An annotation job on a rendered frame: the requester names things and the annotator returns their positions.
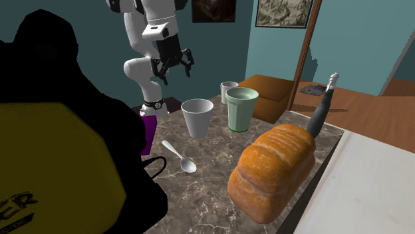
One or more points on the silver spoon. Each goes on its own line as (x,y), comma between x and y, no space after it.
(188,164)

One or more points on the brown door frame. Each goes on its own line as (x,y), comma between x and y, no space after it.
(304,51)

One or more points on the white cabinet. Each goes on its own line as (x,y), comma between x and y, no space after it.
(363,188)

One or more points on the pale green cup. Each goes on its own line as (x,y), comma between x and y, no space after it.
(240,111)

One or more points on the grey tool with silver tip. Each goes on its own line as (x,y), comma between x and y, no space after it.
(319,113)

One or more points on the white mug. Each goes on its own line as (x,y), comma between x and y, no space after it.
(224,92)

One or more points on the black and yellow bag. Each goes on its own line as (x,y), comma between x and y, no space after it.
(58,155)

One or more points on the brown bread loaf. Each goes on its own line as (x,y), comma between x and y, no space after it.
(272,168)

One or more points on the brown box seat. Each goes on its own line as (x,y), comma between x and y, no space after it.
(270,95)

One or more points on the purple robot stand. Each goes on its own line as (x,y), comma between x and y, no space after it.
(149,133)

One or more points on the pale framed wall picture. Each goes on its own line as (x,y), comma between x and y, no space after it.
(283,12)

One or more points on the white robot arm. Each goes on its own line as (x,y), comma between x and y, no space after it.
(137,69)

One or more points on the dark floor mat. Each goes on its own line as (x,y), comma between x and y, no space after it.
(313,89)

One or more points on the dark wall picture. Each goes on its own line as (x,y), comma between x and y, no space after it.
(214,10)

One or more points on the white tapered cup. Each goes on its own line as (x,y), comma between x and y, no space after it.
(196,118)

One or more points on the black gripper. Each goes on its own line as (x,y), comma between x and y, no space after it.
(170,48)

